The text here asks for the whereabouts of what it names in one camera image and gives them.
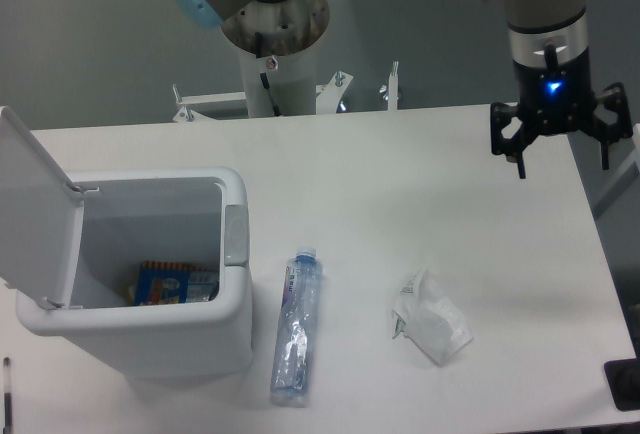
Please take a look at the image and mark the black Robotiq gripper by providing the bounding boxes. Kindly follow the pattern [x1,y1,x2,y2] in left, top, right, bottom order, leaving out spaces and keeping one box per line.
[489,45,630,180]

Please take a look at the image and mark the white plastic wrapper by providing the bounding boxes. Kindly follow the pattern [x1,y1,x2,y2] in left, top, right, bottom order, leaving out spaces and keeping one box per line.
[391,269,473,366]

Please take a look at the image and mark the clear crushed plastic water bottle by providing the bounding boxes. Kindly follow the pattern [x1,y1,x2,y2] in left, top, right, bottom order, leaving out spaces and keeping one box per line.
[270,246,323,407]

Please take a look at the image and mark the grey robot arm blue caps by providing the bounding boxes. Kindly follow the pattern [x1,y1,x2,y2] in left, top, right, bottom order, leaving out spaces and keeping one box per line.
[175,0,633,165]

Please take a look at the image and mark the white trash can open lid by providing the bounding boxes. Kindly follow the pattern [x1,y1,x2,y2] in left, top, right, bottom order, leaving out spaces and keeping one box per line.
[1,107,253,378]

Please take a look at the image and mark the black device at table corner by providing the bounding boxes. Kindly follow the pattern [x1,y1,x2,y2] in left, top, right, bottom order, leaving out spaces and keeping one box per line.
[604,358,639,412]

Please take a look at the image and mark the blue orange snack packet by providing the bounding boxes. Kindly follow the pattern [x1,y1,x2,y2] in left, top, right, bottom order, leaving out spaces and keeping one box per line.
[128,260,220,306]

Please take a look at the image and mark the slotted strip at left edge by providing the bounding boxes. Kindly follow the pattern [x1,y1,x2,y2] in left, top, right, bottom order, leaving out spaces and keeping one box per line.
[2,357,13,433]

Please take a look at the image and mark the white right pedestal bracket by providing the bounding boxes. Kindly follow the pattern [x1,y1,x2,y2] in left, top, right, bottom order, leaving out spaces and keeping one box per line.
[379,60,402,111]

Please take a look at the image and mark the white pedestal bracket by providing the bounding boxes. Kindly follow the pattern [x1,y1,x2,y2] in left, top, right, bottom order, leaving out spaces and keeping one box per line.
[316,71,354,115]
[172,84,248,123]
[379,60,402,111]

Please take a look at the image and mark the white middle pedestal bracket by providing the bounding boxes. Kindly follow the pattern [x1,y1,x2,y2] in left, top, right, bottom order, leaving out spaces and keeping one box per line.
[316,71,354,115]

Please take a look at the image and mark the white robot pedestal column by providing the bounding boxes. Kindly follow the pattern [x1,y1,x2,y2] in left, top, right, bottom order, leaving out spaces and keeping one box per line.
[220,0,331,118]

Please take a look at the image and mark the black cable on pedestal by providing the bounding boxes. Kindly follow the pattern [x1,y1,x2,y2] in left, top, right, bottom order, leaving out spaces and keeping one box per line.
[254,31,283,118]

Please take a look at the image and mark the white left pedestal bracket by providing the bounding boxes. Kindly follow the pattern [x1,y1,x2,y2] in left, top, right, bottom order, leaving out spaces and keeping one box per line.
[172,84,248,123]

